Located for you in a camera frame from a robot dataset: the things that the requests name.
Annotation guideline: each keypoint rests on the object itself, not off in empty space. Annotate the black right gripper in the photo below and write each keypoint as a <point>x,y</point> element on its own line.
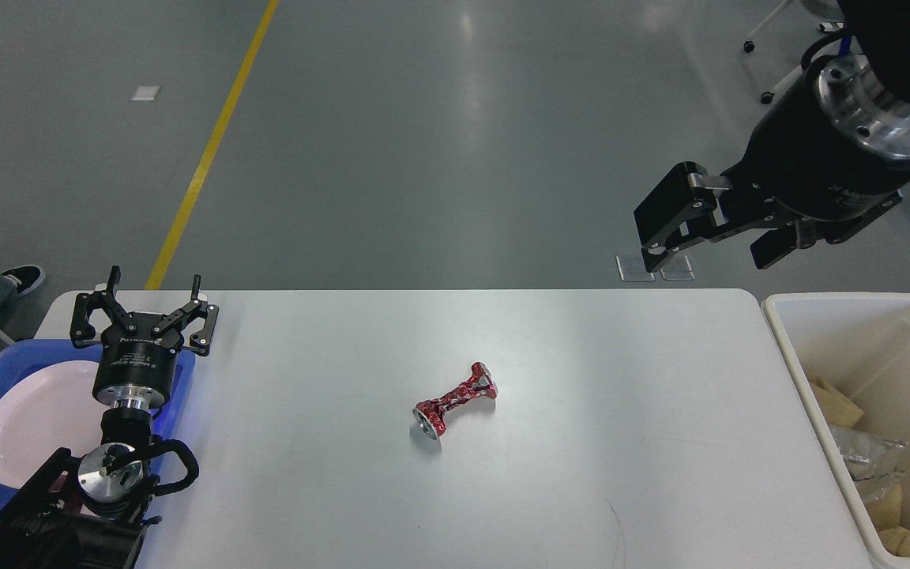
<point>830,157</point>

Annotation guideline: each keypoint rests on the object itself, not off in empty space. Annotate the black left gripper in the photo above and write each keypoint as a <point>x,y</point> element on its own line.
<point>137,367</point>

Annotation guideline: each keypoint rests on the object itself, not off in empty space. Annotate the pink plate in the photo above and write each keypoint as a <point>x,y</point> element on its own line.
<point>50,408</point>

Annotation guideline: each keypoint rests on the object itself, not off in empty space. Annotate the large brown paper bag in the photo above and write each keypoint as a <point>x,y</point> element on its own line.
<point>837,408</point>

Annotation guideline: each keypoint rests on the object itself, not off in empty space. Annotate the aluminium foil tray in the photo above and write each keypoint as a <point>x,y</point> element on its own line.
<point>867,456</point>

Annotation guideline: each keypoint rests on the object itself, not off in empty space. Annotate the crushed red can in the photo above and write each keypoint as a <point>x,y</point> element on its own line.
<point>430,414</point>

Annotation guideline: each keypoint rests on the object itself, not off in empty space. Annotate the brown paper ball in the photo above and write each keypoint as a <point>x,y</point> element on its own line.
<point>896,540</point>

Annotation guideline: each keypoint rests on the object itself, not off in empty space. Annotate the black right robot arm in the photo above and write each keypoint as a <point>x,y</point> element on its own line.
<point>878,30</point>

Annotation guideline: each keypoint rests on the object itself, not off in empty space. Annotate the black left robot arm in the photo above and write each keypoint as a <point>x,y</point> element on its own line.
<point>90,511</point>

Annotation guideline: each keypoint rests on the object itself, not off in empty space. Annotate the clear floor plate right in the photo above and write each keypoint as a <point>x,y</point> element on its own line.
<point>678,268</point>

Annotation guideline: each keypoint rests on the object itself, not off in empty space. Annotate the clear floor plate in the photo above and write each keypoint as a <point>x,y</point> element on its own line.
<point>678,268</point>
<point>632,269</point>

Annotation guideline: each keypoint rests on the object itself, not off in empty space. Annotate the clear floor plate left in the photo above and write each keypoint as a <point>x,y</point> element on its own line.
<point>632,269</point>

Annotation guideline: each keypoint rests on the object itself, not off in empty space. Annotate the black sneaker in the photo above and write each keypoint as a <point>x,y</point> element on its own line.
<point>25,279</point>

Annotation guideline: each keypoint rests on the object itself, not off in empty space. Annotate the white office chair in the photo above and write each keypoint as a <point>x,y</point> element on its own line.
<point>830,19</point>

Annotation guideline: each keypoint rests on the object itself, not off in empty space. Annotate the beige plastic bin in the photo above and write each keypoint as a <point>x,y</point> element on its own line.
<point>860,343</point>

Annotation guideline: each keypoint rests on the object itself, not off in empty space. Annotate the white floor tape patch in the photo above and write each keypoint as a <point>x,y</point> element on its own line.
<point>145,93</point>

